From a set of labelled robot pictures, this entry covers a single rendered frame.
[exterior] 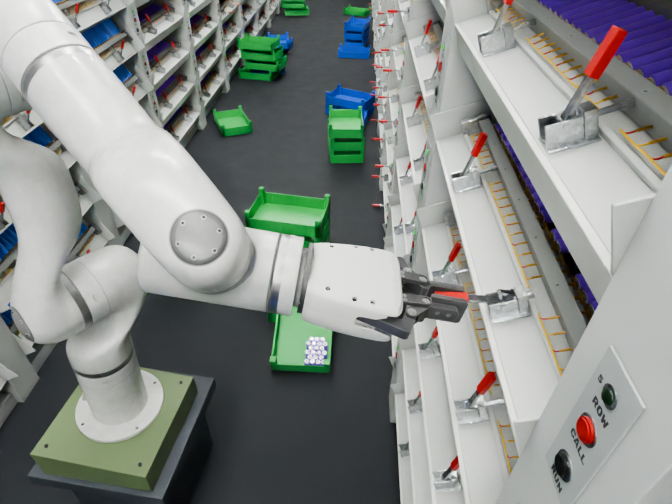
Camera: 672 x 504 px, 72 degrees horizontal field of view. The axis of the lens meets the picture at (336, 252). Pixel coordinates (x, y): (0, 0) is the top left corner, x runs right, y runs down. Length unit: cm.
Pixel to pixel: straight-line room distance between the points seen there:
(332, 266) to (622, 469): 29
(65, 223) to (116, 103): 36
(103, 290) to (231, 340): 91
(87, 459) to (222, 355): 68
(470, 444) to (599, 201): 40
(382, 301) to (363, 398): 115
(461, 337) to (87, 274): 66
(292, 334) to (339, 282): 125
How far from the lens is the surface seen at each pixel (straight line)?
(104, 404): 115
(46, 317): 91
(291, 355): 168
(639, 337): 29
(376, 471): 148
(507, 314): 53
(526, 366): 50
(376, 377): 165
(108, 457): 119
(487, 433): 68
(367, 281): 47
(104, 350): 103
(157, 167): 42
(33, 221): 85
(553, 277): 54
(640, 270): 29
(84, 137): 53
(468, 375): 73
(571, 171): 40
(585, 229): 34
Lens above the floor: 132
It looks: 39 degrees down
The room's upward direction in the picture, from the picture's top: 1 degrees clockwise
